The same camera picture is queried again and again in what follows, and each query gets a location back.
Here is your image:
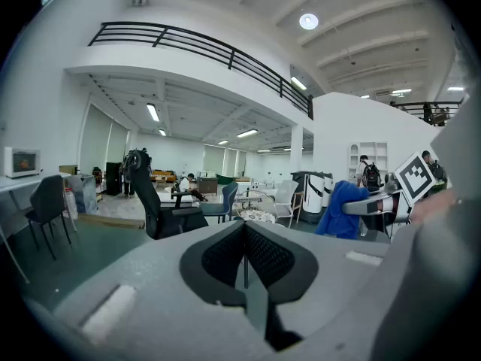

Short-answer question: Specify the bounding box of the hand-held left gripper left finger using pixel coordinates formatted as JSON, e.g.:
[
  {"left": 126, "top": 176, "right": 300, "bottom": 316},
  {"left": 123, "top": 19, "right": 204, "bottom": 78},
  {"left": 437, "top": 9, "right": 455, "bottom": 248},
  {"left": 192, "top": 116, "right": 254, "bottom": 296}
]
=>
[{"left": 54, "top": 220, "right": 271, "bottom": 361}]

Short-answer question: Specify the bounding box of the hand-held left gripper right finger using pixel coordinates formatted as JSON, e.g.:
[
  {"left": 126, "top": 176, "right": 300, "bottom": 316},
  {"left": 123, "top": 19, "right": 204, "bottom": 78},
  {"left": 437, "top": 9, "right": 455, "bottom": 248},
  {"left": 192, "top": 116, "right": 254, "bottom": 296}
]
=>
[{"left": 246, "top": 220, "right": 390, "bottom": 361}]

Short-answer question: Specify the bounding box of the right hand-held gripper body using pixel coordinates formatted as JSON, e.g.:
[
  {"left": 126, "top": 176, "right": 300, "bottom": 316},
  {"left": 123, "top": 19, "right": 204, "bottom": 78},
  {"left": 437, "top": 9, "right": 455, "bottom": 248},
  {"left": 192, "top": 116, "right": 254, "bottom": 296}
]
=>
[{"left": 378, "top": 151, "right": 437, "bottom": 225}]

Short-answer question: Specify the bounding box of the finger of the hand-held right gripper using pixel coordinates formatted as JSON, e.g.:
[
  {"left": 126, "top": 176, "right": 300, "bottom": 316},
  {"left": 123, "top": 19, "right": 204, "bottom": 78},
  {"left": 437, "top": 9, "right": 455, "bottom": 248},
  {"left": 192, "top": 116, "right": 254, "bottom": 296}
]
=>
[{"left": 341, "top": 195, "right": 385, "bottom": 217}]

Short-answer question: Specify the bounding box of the blue cloth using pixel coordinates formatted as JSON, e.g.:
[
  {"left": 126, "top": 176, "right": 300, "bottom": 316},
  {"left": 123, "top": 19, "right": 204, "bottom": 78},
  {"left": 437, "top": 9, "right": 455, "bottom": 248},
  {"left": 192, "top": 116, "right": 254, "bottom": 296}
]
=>
[{"left": 314, "top": 180, "right": 371, "bottom": 240}]

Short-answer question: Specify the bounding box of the person's right forearm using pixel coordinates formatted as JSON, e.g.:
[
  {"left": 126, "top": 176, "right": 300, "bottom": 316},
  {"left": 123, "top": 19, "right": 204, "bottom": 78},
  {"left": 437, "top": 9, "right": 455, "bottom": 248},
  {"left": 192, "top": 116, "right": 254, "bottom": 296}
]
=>
[{"left": 411, "top": 189, "right": 458, "bottom": 223}]

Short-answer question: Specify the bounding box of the white and black appliance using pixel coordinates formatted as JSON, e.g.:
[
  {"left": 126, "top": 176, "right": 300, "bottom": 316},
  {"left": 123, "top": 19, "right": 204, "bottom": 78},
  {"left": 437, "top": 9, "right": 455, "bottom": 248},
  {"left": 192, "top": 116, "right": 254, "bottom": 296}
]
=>
[
  {"left": 321, "top": 171, "right": 334, "bottom": 208},
  {"left": 291, "top": 170, "right": 326, "bottom": 225}
]

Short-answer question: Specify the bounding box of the white shelf unit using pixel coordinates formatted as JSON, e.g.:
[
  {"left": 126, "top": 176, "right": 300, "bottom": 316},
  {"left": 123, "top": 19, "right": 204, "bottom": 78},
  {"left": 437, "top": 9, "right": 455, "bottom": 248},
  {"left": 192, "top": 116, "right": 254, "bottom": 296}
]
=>
[{"left": 348, "top": 141, "right": 389, "bottom": 183}]

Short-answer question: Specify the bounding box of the black balcony railing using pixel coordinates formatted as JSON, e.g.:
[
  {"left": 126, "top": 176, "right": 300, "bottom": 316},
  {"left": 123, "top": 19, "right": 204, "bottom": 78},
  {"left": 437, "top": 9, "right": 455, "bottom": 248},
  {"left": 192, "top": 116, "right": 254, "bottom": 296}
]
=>
[
  {"left": 390, "top": 98, "right": 465, "bottom": 126},
  {"left": 88, "top": 21, "right": 315, "bottom": 120}
]

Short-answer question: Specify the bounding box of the wooden plank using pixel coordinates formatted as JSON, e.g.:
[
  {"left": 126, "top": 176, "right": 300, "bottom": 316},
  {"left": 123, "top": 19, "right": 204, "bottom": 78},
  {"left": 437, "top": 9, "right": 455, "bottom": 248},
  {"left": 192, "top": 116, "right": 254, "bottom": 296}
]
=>
[{"left": 77, "top": 212, "right": 146, "bottom": 230}]

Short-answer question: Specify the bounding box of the black mesh office chair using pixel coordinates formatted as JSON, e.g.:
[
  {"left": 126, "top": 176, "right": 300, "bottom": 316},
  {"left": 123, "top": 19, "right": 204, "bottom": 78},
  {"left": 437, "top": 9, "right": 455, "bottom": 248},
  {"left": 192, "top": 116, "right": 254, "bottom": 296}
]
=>
[{"left": 123, "top": 149, "right": 210, "bottom": 240}]

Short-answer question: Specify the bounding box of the patterned round seat cushion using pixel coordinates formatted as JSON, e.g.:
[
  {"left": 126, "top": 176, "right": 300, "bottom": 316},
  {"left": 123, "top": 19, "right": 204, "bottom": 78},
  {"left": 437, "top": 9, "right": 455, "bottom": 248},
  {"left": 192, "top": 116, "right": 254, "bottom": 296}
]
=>
[{"left": 240, "top": 209, "right": 277, "bottom": 224}]

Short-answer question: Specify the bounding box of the person's light shirt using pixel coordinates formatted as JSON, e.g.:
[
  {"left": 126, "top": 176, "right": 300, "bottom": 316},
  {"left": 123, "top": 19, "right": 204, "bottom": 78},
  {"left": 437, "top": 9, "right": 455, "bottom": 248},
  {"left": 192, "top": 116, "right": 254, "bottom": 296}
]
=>
[{"left": 370, "top": 88, "right": 481, "bottom": 361}]

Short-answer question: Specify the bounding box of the orange sofa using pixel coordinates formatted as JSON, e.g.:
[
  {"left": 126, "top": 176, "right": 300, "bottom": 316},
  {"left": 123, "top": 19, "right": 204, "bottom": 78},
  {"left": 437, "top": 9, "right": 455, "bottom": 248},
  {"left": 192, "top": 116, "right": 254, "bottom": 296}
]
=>
[{"left": 150, "top": 169, "right": 177, "bottom": 183}]

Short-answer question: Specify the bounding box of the black cabinet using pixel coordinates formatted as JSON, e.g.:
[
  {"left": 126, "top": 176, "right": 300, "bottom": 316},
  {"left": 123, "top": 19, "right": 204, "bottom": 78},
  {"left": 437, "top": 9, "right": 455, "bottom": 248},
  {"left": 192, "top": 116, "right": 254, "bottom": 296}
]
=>
[{"left": 105, "top": 162, "right": 123, "bottom": 196}]

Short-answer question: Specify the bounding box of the clear plastic bag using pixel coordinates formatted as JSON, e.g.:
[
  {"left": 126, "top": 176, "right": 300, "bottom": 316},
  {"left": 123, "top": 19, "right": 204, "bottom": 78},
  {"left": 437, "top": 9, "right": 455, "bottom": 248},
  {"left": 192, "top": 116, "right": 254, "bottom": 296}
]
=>
[{"left": 69, "top": 174, "right": 98, "bottom": 216}]

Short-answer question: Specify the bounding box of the red and white plastic bag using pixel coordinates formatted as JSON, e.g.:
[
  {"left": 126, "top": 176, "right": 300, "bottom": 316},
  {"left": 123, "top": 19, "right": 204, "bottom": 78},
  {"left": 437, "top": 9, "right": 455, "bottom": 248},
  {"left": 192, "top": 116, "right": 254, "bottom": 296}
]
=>
[{"left": 63, "top": 188, "right": 79, "bottom": 220}]

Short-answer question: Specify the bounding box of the blue plastic chair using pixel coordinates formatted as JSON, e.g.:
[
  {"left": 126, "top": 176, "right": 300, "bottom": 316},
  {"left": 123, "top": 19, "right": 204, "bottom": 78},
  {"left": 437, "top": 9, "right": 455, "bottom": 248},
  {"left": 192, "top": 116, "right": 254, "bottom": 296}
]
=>
[{"left": 201, "top": 180, "right": 240, "bottom": 225}]

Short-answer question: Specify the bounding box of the dark side chair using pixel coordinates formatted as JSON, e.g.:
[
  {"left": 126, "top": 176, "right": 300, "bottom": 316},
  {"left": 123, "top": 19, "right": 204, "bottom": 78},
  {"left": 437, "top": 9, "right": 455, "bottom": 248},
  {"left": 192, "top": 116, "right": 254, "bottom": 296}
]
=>
[{"left": 25, "top": 174, "right": 73, "bottom": 261}]

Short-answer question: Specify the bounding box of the white desk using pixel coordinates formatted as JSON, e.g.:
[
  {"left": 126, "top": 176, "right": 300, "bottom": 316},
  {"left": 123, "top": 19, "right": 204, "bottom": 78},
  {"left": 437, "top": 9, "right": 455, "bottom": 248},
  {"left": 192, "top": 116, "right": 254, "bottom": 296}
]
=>
[{"left": 0, "top": 173, "right": 72, "bottom": 240}]

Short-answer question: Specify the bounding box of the white microwave oven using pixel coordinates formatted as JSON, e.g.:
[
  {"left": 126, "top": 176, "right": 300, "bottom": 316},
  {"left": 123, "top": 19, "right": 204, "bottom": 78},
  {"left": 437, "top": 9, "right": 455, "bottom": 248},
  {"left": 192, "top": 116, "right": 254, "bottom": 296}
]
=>
[{"left": 3, "top": 147, "right": 41, "bottom": 179}]

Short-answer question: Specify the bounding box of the round ceiling lamp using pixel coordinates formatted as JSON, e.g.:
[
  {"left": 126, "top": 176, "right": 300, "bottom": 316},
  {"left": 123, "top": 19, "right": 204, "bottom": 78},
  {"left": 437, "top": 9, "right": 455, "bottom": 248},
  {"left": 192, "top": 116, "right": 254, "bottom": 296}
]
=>
[{"left": 299, "top": 12, "right": 319, "bottom": 31}]

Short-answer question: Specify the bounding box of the white chair with wooden frame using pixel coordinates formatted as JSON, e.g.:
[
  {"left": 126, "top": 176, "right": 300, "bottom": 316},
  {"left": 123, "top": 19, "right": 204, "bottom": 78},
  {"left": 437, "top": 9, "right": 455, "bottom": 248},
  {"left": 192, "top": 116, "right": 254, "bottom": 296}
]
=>
[{"left": 272, "top": 179, "right": 304, "bottom": 229}]

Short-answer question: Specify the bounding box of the gold wire chair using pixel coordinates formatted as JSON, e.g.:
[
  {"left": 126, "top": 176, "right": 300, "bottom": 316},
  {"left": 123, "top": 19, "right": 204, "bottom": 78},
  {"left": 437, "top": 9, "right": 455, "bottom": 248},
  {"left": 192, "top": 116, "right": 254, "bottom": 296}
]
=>
[{"left": 234, "top": 190, "right": 277, "bottom": 225}]

